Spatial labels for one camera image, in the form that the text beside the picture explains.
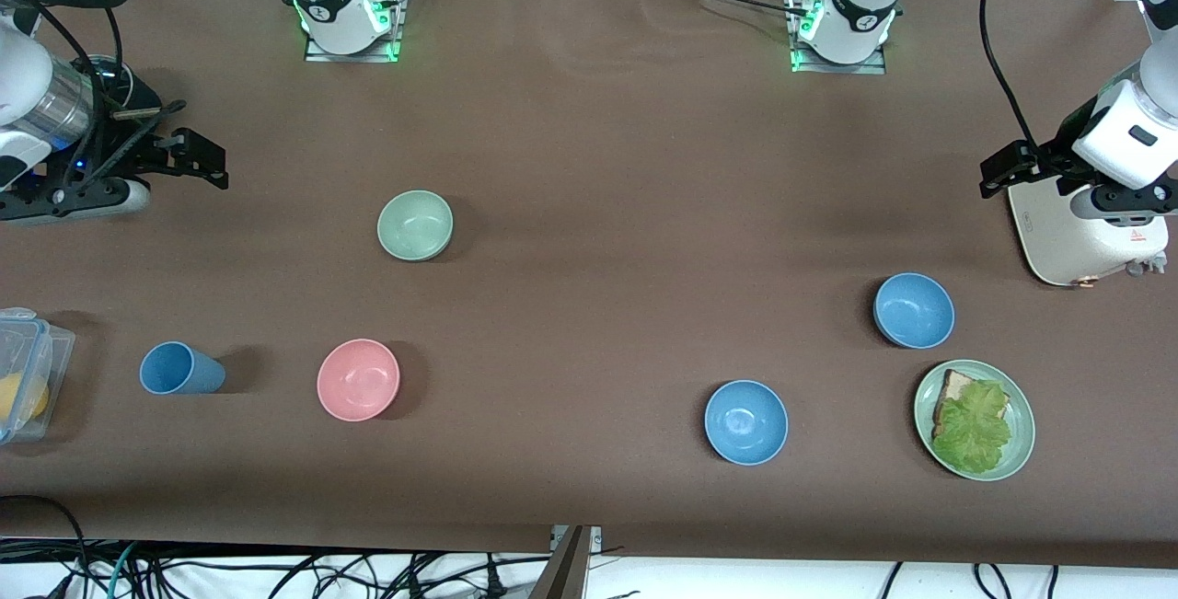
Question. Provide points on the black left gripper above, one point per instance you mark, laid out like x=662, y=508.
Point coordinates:
x=1056, y=151

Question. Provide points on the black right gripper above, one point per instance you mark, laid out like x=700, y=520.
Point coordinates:
x=118, y=141

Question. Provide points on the blue bowl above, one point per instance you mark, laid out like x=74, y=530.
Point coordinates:
x=914, y=309
x=745, y=421

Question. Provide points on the pale green bowl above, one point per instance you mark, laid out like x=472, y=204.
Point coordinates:
x=415, y=225

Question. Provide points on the pink bowl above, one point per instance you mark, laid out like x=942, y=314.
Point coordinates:
x=358, y=379

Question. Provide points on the white toaster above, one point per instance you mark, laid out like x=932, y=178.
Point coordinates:
x=1068, y=245

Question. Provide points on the dark cup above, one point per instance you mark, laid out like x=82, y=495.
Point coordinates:
x=129, y=93

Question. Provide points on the blue ribbed cup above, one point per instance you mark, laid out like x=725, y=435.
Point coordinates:
x=175, y=369

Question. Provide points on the bread slice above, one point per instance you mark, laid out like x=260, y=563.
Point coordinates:
x=954, y=387

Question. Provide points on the clear plastic container blue lid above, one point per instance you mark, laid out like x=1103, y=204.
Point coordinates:
x=57, y=360

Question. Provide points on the pale green plate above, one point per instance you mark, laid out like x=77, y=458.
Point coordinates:
x=1023, y=429

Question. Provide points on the green lettuce leaf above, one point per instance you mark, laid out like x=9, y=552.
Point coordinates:
x=975, y=429

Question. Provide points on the yellow fruit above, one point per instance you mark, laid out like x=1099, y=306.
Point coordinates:
x=20, y=397

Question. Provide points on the brown table cover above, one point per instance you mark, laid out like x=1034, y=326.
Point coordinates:
x=589, y=167

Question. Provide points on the metal table bracket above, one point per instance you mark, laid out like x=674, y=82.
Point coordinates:
x=566, y=571

